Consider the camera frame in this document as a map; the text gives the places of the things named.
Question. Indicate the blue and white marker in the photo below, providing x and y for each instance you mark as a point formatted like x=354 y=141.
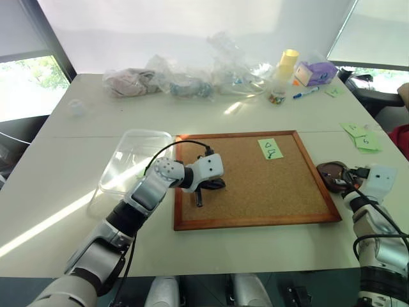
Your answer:
x=306 y=92

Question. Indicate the round brown tray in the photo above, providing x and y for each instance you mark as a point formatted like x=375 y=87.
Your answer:
x=326 y=169

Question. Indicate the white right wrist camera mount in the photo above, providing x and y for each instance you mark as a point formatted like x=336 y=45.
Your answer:
x=380 y=182

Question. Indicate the plastic bag with pink contents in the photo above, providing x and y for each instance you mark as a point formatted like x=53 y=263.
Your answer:
x=128 y=83

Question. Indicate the black office chair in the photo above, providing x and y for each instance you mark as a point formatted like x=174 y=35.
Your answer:
x=364 y=86

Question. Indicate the white roller blind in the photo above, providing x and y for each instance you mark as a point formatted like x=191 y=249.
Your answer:
x=19 y=25
x=374 y=35

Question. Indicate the green sticky note with drawing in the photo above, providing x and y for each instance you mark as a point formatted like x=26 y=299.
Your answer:
x=270 y=147

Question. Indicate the black window frame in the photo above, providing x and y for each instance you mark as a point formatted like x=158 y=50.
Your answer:
x=54 y=41

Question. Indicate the purple tissue box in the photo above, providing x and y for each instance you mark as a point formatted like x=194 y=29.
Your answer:
x=314 y=73

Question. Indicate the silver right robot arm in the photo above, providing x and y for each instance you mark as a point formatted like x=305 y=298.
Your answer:
x=380 y=243

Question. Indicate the clear plastic box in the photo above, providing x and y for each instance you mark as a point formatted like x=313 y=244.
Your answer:
x=134 y=160

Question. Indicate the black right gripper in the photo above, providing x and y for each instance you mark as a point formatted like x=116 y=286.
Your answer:
x=351 y=182

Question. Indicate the clear jar of coloured pushpins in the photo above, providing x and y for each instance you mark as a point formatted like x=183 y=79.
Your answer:
x=276 y=94

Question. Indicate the silver rounded robot body part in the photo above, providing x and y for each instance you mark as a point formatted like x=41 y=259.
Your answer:
x=249 y=291
x=164 y=292

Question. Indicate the stack of yellow cups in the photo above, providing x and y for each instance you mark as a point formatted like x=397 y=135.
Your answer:
x=286 y=65

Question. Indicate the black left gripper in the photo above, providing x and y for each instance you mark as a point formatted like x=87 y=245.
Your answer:
x=207 y=185

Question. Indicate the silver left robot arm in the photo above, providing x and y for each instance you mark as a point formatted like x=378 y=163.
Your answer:
x=143 y=195

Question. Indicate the wood-framed cork board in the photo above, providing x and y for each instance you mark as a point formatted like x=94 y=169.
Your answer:
x=249 y=192

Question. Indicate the person in red clothing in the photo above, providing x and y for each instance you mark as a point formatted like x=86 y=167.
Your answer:
x=401 y=136

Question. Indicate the crumpled clear plastic bag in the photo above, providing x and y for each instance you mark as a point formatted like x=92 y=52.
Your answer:
x=230 y=70

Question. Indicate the small white round cup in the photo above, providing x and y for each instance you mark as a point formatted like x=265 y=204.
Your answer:
x=77 y=108

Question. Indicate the small green sticky note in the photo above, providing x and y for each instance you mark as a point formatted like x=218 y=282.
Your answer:
x=334 y=92

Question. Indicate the plastic bag with blue contents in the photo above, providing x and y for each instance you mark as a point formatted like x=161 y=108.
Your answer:
x=188 y=87

